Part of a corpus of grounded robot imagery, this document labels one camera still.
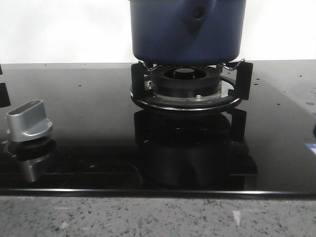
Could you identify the dark blue cooking pot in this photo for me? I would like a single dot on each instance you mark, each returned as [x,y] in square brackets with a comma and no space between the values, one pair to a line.
[186,32]

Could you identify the blue energy label sticker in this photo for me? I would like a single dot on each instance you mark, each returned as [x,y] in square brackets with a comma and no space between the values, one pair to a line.
[312,147]

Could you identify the black pot support grate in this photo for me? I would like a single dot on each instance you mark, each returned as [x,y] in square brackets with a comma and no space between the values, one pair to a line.
[234,88]

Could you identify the silver stove control knob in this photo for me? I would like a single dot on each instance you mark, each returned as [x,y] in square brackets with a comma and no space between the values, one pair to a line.
[28,122]

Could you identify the black glass gas cooktop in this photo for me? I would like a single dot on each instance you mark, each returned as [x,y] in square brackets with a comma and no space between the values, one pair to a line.
[102,144]

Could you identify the black gas burner head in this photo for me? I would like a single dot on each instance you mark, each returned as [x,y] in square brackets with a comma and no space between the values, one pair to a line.
[185,82]

